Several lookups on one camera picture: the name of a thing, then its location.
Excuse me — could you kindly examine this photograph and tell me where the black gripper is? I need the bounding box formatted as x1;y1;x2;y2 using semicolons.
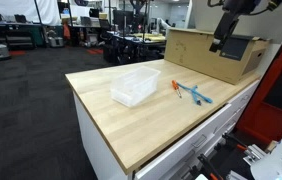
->
208;12;241;53

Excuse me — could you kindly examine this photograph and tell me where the orange handled screwdriver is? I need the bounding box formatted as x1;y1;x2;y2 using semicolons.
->
171;79;183;99

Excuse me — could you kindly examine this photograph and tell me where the large cardboard box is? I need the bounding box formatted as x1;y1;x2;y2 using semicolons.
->
163;27;271;85

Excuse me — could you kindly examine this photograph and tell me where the clear plastic box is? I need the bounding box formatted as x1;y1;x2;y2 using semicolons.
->
109;65;162;108

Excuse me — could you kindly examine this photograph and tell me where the red metal cabinet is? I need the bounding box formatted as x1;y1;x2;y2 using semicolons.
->
235;31;282;144

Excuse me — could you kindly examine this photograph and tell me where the black orange clamp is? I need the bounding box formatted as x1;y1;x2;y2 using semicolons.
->
196;153;225;180
221;132;260;158

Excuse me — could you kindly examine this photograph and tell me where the red floor mat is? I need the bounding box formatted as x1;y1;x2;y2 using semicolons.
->
86;48;104;56
9;49;27;57

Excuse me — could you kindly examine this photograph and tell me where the orange cloth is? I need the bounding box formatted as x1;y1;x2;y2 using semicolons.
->
63;23;72;40

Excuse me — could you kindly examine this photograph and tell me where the white drawer workbench cabinet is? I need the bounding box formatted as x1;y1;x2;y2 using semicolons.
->
72;79;260;180

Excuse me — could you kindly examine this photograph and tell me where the black backdrop pole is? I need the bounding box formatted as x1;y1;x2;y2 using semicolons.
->
33;0;48;48

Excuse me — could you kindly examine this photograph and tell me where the dark green table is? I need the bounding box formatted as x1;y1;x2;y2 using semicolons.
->
0;21;45;48

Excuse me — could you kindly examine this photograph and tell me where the white backdrop curtain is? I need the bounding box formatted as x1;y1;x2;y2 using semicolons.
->
0;0;61;27

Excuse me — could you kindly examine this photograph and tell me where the silver metal bracket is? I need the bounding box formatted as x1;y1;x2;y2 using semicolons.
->
242;143;268;167

